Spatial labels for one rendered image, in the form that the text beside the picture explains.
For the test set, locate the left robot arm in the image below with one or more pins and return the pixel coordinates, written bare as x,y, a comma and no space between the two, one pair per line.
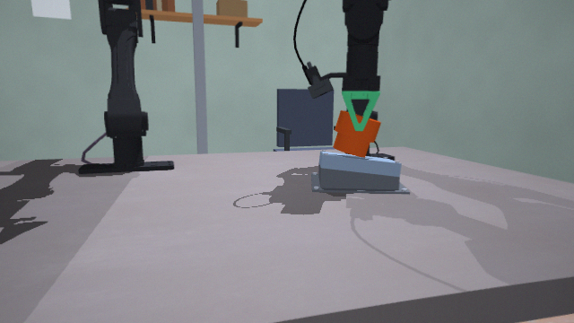
363,19

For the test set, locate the grey vertical pole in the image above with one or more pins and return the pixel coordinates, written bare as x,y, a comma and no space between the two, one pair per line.
198,38

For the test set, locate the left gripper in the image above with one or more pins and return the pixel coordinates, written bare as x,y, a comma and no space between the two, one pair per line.
358,64

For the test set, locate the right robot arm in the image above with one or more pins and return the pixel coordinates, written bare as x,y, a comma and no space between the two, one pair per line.
124,106

